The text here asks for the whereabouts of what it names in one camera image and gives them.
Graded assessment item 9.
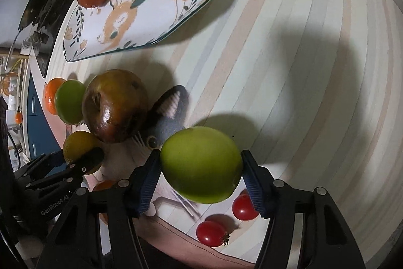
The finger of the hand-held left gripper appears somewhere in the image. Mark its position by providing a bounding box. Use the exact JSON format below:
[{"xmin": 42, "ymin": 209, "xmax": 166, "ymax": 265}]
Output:
[
  {"xmin": 27, "ymin": 147, "xmax": 104, "ymax": 193},
  {"xmin": 14, "ymin": 149, "xmax": 68, "ymax": 185}
]

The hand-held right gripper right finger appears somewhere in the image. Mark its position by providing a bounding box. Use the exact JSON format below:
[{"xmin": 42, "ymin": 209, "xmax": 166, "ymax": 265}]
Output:
[{"xmin": 241, "ymin": 149, "xmax": 367, "ymax": 269}]

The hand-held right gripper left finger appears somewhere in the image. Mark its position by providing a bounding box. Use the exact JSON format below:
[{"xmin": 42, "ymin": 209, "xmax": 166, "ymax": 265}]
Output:
[{"xmin": 36, "ymin": 149, "xmax": 162, "ymax": 269}]

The red cherry tomato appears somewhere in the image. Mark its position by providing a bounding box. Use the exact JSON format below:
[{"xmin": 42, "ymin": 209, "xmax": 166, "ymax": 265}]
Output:
[
  {"xmin": 196, "ymin": 220, "xmax": 230, "ymax": 248},
  {"xmin": 232, "ymin": 189, "xmax": 260, "ymax": 221}
]

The yellow lemon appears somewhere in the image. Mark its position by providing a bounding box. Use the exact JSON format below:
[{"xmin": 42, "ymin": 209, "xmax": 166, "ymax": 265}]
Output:
[{"xmin": 62, "ymin": 130, "xmax": 103, "ymax": 175}]

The green apple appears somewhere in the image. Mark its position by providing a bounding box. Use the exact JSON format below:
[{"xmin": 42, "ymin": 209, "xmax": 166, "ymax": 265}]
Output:
[
  {"xmin": 160, "ymin": 127, "xmax": 244, "ymax": 204},
  {"xmin": 54, "ymin": 79, "xmax": 87, "ymax": 125}
]

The dark brown apple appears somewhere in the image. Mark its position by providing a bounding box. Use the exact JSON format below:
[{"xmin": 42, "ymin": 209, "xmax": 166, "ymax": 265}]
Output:
[{"xmin": 81, "ymin": 69, "xmax": 149, "ymax": 143}]

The floral oval plate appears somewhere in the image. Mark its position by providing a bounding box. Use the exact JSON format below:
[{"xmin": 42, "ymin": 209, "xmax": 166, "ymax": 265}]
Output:
[{"xmin": 63, "ymin": 0, "xmax": 223, "ymax": 63}]

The blue cabinet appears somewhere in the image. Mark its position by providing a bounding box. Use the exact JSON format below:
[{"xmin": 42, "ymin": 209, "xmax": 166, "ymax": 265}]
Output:
[{"xmin": 25, "ymin": 74, "xmax": 62, "ymax": 162}]

